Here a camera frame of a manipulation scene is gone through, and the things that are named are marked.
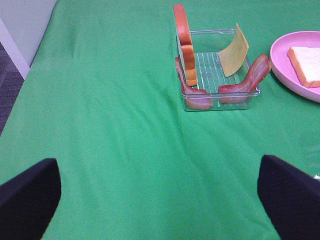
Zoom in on green table cloth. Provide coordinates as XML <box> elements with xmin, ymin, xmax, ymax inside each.
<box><xmin>0</xmin><ymin>0</ymin><xmax>320</xmax><ymax>240</ymax></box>

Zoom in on yellow cheese slice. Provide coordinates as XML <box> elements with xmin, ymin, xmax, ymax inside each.
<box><xmin>218</xmin><ymin>23</ymin><xmax>250</xmax><ymax>77</ymax></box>

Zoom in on bread slice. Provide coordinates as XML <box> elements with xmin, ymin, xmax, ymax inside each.
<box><xmin>287</xmin><ymin>46</ymin><xmax>320</xmax><ymax>88</ymax></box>
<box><xmin>173</xmin><ymin>4</ymin><xmax>198</xmax><ymax>86</ymax></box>

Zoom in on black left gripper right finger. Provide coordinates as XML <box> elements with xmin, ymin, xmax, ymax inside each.
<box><xmin>257</xmin><ymin>155</ymin><xmax>320</xmax><ymax>240</ymax></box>

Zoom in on bacon strip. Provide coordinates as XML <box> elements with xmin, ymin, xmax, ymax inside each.
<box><xmin>174</xmin><ymin>56</ymin><xmax>214</xmax><ymax>110</ymax></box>
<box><xmin>218</xmin><ymin>53</ymin><xmax>271</xmax><ymax>94</ymax></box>

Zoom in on clear left food container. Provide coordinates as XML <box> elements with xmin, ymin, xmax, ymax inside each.
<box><xmin>181</xmin><ymin>28</ymin><xmax>260</xmax><ymax>112</ymax></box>

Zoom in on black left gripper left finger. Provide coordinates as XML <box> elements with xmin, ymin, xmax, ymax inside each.
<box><xmin>0</xmin><ymin>158</ymin><xmax>62</xmax><ymax>240</ymax></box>

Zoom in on pink round plate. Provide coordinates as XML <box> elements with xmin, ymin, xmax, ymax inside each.
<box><xmin>269</xmin><ymin>30</ymin><xmax>320</xmax><ymax>103</ymax></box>

